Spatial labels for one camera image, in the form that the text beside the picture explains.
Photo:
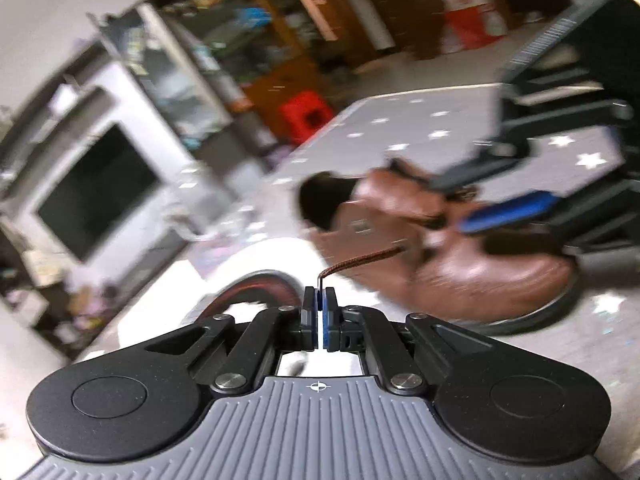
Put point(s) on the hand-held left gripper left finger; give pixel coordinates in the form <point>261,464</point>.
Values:
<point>311,310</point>

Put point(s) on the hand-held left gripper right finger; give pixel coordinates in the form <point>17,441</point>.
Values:
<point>329,320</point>

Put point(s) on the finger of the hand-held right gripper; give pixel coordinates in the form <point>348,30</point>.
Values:
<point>510,212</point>
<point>465,172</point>

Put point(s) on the brown shoelace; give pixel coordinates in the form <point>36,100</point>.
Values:
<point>365,260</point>

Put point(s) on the brown leather shoe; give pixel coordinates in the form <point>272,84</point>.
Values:
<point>475,280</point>

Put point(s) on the white round object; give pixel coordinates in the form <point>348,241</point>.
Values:
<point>260,260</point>

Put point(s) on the grey star-print mat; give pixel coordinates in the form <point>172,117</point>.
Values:
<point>430,110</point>

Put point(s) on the red cloth bag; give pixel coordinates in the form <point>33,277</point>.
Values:
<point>470,25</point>

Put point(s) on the dark wooden shelf unit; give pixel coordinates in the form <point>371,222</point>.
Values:
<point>400,10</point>

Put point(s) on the red plastic stool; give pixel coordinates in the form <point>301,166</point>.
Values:
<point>300,110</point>

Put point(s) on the wooden display cabinet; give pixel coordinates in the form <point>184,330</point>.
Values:
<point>295,60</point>

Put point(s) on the brown wooden door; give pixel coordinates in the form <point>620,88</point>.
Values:
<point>320,10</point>

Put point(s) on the black flat television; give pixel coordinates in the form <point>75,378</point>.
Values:
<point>95,195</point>

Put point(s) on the metal glass shelf unit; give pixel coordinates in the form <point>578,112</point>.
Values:
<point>175,75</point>

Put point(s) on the dark wall shelf unit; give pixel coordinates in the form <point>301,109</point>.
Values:
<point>45,300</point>

